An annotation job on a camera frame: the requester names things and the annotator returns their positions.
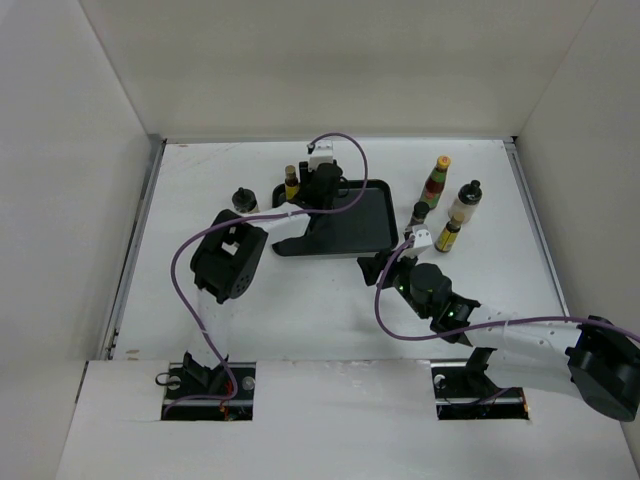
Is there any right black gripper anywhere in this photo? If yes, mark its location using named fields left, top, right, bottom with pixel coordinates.
left=357, top=246, right=431, bottom=319

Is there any small yellow-label bottle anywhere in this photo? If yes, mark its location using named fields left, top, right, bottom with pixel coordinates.
left=284, top=165, right=300, bottom=201
left=434, top=212, right=465, bottom=253

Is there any white shaker black cap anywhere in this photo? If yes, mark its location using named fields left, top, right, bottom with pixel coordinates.
left=231, top=187, right=259, bottom=214
left=448, top=180, right=483, bottom=224

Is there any small dark spice jar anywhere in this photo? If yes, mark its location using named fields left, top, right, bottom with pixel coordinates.
left=407, top=201, right=430, bottom=228

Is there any tall green sauce bottle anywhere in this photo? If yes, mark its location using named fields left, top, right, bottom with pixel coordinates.
left=420, top=155, right=452, bottom=210

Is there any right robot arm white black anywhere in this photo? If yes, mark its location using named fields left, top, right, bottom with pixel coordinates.
left=357, top=250, right=639, bottom=422

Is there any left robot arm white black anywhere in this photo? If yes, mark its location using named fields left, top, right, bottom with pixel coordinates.
left=180, top=161, right=343, bottom=399

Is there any black plastic tray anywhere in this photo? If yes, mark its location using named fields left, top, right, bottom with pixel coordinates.
left=272, top=179, right=399, bottom=257

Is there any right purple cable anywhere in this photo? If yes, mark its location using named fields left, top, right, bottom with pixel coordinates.
left=373, top=237, right=640, bottom=407

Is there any purple cable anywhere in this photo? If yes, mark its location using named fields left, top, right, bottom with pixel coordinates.
left=373, top=237, right=640, bottom=407
left=162, top=132, right=370, bottom=420

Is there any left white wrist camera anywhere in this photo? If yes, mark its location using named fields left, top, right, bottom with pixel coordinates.
left=307, top=139, right=334, bottom=171

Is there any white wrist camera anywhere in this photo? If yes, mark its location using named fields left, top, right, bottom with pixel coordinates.
left=307, top=139, right=334, bottom=171
left=400, top=224, right=433, bottom=259

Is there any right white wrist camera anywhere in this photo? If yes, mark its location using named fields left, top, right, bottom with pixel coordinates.
left=400, top=224, right=433, bottom=259

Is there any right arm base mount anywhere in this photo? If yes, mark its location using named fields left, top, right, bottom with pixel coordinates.
left=430, top=348, right=529, bottom=421

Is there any left aluminium table rail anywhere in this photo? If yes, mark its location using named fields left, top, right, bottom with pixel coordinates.
left=97, top=134, right=167, bottom=360

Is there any aluminium table rail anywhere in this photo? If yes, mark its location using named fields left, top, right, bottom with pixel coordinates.
left=503, top=137, right=570, bottom=315
left=97, top=134, right=167, bottom=360

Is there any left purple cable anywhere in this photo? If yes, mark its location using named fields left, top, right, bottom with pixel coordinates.
left=162, top=132, right=370, bottom=420

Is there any right aluminium table rail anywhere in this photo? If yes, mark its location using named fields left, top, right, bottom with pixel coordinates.
left=503, top=137, right=570, bottom=315

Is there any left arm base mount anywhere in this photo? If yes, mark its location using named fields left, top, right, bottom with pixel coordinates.
left=155, top=355, right=257, bottom=422

